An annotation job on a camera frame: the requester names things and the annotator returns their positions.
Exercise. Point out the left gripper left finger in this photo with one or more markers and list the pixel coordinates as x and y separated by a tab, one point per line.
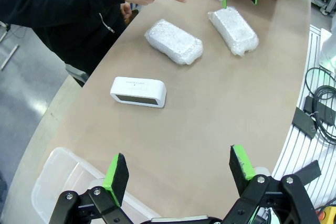
116	179

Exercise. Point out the person's torso black hoodie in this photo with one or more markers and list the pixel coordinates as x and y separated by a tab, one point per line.
65	40

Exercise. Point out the white unwrapped digital clock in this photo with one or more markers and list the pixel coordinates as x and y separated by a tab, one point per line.
138	90

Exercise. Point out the person's left hand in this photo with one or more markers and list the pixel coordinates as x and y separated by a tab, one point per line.
127	11

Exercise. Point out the clear plastic storage container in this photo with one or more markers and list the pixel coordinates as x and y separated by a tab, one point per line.
60	176

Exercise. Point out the bubble-wrapped clock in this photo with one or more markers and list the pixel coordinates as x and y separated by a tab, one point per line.
174	41
233	31

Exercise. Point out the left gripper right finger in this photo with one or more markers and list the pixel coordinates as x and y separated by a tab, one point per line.
242	171

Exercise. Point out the yellow emergency stop button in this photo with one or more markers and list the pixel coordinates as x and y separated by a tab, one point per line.
329	214

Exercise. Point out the black rectangular power brick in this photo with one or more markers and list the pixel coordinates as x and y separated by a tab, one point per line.
323	111

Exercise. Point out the black flat power adapter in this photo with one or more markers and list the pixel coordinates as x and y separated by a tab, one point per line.
304	123

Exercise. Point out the white slotted aluminium frame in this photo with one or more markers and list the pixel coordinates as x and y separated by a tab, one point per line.
312	51

